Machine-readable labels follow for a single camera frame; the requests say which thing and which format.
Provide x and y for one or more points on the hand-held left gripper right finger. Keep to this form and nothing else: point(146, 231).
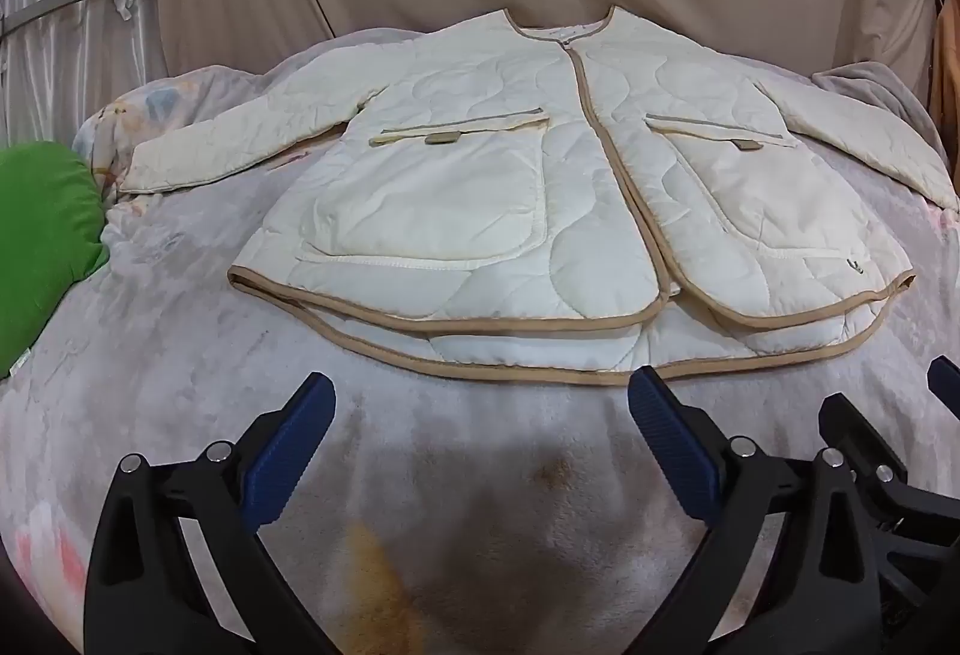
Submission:
point(671, 445)

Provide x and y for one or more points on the floral grey blanket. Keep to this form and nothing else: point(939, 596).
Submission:
point(465, 475)

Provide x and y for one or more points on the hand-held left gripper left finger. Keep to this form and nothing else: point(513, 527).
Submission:
point(289, 449)

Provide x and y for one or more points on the plain grey fleece blanket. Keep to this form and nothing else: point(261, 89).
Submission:
point(877, 92)

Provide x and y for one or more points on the green pillow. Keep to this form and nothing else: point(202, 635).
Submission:
point(45, 242)

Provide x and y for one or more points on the white satin curtain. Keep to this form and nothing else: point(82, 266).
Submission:
point(75, 24)

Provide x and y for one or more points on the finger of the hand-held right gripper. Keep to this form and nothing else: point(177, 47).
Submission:
point(946, 381)
point(862, 434)

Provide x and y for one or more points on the cream quilted jacket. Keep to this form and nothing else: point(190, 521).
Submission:
point(480, 197)

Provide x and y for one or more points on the orange coat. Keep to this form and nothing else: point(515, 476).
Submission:
point(946, 54)

